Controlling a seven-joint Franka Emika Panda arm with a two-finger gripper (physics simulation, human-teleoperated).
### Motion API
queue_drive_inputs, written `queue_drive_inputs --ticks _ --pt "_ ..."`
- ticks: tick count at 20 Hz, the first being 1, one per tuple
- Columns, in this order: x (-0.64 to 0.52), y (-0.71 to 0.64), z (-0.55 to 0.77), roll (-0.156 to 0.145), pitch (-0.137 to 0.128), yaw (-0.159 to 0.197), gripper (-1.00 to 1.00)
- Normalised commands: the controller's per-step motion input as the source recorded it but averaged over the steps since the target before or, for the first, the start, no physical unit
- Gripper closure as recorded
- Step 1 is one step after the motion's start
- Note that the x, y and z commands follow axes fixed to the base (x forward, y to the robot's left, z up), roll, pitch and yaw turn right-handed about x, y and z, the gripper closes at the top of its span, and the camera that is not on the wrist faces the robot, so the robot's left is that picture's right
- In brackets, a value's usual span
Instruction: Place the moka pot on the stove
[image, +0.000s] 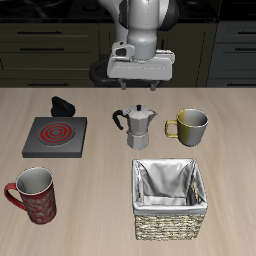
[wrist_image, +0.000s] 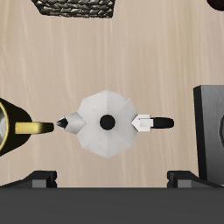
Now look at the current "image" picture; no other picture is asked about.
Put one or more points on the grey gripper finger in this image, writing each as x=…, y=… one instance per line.
x=123, y=84
x=153, y=85

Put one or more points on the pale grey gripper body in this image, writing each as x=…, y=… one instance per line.
x=140, y=69

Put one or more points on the silver moka pot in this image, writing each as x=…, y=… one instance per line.
x=136, y=126

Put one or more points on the round black stove knob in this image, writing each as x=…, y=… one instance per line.
x=62, y=106

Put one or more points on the dark grey stove plate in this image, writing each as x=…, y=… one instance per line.
x=56, y=136

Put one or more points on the yellow and white mug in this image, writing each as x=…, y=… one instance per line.
x=190, y=127

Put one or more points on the dark kitchen cupboards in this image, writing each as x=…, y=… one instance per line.
x=46, y=53

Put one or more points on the wicker basket with white liner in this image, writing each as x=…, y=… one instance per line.
x=168, y=200

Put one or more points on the red patterned mug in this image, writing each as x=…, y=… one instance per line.
x=35, y=196

